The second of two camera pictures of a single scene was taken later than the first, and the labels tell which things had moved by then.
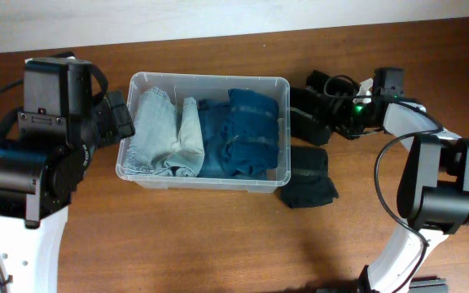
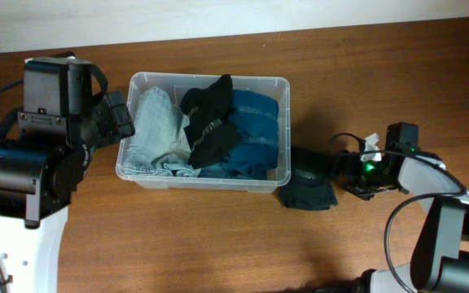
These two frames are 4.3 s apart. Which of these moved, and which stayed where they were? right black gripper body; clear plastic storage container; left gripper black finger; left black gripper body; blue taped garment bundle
Moved: right black gripper body
Stayed: clear plastic storage container; left black gripper body; left gripper black finger; blue taped garment bundle
